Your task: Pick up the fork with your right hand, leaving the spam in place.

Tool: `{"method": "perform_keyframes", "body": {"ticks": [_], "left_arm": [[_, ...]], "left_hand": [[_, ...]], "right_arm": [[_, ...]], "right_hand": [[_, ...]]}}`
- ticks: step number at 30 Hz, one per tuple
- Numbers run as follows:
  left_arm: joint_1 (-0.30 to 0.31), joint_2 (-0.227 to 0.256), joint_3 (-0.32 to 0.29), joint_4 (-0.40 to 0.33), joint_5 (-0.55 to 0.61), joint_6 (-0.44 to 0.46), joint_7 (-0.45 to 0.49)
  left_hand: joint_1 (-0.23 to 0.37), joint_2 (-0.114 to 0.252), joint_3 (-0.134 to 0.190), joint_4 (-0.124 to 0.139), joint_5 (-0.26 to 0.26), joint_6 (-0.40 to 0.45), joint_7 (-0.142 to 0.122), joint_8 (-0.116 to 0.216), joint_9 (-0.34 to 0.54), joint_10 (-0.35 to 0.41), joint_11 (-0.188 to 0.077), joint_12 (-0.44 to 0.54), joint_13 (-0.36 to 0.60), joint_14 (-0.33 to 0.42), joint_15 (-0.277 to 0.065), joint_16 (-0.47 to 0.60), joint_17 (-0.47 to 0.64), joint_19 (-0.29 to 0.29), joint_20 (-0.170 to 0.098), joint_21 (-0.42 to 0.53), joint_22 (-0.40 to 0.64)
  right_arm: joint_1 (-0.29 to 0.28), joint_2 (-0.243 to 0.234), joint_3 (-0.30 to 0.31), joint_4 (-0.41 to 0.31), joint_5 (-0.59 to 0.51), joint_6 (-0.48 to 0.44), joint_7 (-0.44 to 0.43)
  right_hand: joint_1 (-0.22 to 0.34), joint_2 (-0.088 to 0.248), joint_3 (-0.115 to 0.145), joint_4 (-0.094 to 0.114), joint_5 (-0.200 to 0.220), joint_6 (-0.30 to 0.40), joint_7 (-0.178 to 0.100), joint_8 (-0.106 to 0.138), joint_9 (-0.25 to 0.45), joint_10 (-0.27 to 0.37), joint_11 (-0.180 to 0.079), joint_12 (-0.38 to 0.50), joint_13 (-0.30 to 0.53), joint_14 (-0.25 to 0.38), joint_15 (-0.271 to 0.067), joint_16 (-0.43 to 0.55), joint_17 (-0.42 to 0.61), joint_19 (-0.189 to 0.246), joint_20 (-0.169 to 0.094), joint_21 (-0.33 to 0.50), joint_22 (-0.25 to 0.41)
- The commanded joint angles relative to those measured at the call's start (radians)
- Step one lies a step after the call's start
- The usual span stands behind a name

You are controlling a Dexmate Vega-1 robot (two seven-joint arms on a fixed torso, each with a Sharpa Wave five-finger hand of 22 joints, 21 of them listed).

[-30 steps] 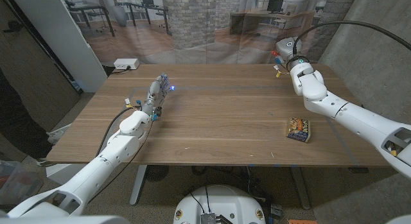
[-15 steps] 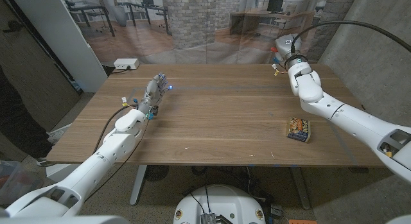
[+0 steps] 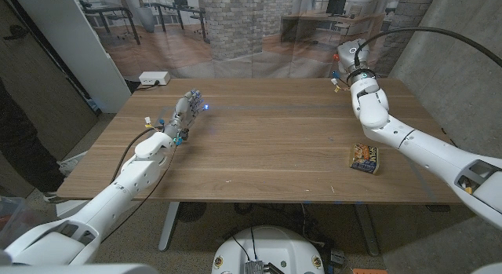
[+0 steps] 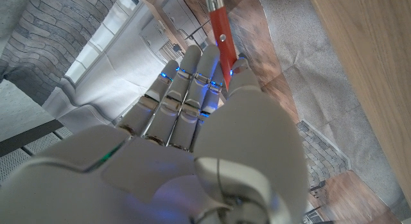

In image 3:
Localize snack packet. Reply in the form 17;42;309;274
348;143;380;176

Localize wooden door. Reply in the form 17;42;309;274
0;0;99;161

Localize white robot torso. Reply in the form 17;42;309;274
211;225;326;274

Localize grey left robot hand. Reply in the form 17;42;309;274
162;89;209;144

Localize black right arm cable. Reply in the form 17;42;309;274
355;26;502;69

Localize black door handle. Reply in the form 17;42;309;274
3;24;29;42

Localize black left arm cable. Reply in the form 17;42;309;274
111;127;158;184

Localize white cabinet panel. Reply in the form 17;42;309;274
11;0;133;114

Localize clear plastic bin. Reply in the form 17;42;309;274
0;195;54;247

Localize white power box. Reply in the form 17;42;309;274
138;71;172;86

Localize person in dark clothes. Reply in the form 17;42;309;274
0;79;66;196

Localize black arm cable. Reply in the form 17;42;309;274
111;127;158;184
355;26;502;69

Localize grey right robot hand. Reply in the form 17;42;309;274
336;38;372;77

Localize grey table leg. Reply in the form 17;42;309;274
158;202;180;252
354;203;380;258

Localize black round fan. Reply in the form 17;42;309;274
176;202;208;223

